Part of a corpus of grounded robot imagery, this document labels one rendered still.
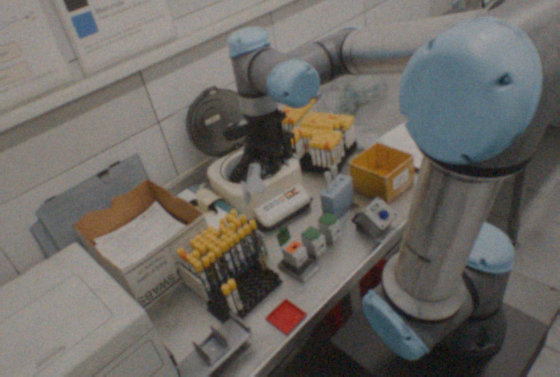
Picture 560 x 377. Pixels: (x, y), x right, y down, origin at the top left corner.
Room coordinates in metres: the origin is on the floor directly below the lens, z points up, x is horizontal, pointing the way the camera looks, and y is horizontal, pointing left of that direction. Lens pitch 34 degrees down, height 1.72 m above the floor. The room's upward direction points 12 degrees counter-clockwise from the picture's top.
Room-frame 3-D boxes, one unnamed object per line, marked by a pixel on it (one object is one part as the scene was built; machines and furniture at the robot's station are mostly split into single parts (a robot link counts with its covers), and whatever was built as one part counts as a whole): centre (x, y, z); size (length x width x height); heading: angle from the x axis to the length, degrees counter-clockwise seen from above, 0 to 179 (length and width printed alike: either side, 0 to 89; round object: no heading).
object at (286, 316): (0.67, 0.05, 0.88); 0.07 x 0.07 x 0.01; 38
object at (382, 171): (1.06, -0.30, 0.92); 0.13 x 0.13 x 0.10; 35
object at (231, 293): (0.75, 0.14, 0.93); 0.17 x 0.09 x 0.11; 128
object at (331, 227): (0.89, -0.11, 0.91); 0.05 x 0.04 x 0.07; 38
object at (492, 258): (0.51, -0.29, 1.11); 0.13 x 0.12 x 0.14; 117
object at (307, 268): (0.80, 0.00, 0.89); 0.09 x 0.05 x 0.04; 40
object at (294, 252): (0.80, 0.00, 0.92); 0.05 x 0.04 x 0.06; 40
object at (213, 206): (1.05, 0.22, 0.92); 0.24 x 0.12 x 0.10; 38
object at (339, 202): (0.98, -0.15, 0.92); 0.10 x 0.07 x 0.10; 134
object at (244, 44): (0.80, 0.00, 1.43); 0.09 x 0.08 x 0.11; 27
